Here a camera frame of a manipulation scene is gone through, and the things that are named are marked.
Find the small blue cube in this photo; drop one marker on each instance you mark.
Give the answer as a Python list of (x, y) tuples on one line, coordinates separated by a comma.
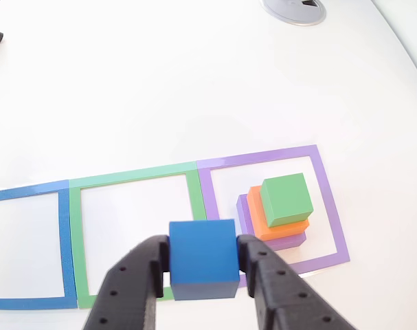
[(203, 254)]

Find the orange block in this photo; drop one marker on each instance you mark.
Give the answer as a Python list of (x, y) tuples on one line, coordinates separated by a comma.
[(256, 213)]

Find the green cube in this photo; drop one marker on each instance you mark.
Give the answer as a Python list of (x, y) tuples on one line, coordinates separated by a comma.
[(287, 199)]

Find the purple block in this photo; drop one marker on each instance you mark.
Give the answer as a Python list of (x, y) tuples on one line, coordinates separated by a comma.
[(242, 213)]

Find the green square frame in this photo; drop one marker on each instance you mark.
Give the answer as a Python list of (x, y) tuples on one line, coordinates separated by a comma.
[(76, 240)]

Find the blue square frame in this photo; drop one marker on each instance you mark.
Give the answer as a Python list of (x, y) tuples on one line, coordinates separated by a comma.
[(65, 240)]

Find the purple square frame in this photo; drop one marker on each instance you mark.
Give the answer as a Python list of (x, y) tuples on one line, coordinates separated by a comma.
[(326, 192)]

